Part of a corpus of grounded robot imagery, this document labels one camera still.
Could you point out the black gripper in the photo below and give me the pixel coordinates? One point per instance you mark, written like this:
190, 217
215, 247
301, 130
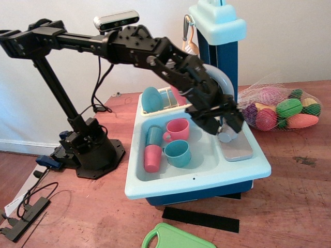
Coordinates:
207, 102

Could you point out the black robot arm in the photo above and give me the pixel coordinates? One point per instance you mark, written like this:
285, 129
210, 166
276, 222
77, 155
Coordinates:
87, 148

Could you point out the grey toy faucet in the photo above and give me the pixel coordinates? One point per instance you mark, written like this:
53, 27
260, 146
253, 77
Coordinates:
235, 146

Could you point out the pink toy mug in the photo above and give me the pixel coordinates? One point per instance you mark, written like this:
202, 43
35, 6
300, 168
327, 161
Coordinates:
177, 129

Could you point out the pink toy plate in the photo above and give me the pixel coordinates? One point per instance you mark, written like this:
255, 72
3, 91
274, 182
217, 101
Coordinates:
180, 99

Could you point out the light blue toy sink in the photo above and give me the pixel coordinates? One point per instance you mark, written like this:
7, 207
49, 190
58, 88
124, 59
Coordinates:
207, 175

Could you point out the net bag of toy food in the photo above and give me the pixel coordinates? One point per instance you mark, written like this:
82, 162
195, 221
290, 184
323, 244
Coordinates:
268, 105

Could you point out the teal toy mug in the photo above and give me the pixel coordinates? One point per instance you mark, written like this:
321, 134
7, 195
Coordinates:
178, 153

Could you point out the cream dish rack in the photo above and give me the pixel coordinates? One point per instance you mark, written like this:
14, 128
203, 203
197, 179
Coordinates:
169, 103

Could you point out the teal toy tumbler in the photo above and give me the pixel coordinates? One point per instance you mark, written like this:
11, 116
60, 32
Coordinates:
154, 135

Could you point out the teal toy plate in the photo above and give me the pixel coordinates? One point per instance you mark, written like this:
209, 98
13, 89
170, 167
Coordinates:
151, 100

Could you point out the pink toy tumbler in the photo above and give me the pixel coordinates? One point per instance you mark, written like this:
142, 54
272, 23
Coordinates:
152, 158

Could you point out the orange toy dish brush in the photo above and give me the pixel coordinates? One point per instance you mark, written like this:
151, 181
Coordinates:
188, 34

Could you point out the black velcro strip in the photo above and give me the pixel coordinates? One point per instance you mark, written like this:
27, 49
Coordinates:
201, 219

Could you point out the green toy cutting board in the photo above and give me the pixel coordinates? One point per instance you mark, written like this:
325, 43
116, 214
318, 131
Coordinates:
170, 236

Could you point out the blue table clamp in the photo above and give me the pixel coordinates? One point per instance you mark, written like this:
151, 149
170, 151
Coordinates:
49, 162

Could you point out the white paper sheet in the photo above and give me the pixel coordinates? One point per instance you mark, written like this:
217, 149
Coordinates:
12, 206

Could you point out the black usb hub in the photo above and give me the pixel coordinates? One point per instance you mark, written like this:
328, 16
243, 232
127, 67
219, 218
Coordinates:
18, 227

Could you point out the silver depth camera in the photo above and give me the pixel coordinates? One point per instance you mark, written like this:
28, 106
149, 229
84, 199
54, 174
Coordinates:
116, 20

